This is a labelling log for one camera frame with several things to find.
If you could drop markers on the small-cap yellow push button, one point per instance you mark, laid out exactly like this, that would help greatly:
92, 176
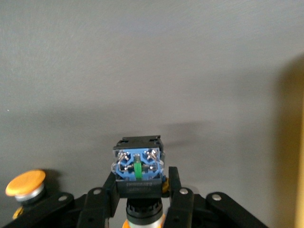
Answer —
137, 164

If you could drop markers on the wide-cap yellow push button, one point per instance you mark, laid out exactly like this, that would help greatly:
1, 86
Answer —
26, 181

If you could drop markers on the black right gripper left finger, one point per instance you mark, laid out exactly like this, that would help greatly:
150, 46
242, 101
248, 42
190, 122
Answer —
95, 209

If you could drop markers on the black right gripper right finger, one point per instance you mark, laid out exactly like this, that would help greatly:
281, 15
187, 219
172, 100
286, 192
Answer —
181, 209

